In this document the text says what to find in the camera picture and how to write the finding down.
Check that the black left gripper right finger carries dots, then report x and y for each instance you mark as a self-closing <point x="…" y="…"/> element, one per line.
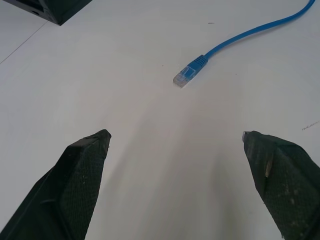
<point x="287" y="185"/>

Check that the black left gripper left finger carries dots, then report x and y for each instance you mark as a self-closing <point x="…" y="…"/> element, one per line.
<point x="72" y="190"/>

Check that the black device box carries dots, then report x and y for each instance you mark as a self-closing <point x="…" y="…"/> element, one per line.
<point x="53" y="10"/>

